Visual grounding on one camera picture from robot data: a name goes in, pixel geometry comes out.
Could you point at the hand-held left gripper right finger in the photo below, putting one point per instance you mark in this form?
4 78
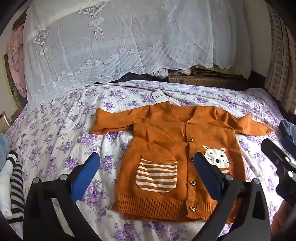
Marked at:
208 178

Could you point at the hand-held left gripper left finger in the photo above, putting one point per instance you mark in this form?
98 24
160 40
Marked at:
85 176

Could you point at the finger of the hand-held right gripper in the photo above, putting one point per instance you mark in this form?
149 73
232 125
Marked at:
291 148
271 149

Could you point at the orange knit cardigan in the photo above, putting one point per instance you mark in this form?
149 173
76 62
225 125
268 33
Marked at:
161 139

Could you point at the person's right hand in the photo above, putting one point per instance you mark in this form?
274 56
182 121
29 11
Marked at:
285 220

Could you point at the navy blue garment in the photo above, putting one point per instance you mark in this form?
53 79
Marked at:
288 128

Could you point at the purple floral bed sheet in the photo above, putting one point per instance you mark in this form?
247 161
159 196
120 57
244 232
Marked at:
69 127

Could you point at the black white striped garment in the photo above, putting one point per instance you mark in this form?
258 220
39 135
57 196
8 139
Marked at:
16 185

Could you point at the brick pattern curtain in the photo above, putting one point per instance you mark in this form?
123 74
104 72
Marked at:
279 69

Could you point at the light blue cloth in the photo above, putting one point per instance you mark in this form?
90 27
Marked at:
3 148

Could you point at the white paper hang tag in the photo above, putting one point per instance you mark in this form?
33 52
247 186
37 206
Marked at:
156 96

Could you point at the wooden bedside cabinet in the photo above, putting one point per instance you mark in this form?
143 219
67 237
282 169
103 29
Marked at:
4 121

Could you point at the dark cloth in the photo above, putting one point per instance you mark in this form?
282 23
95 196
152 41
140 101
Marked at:
129 77

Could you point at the folded pink striped cloth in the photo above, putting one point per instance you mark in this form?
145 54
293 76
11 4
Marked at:
178 71

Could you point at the pink floral cloth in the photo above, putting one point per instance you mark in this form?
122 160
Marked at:
16 58

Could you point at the white lace cloth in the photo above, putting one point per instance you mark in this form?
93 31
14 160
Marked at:
115 34

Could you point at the dark wooden bed frame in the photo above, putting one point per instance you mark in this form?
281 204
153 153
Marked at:
208 80

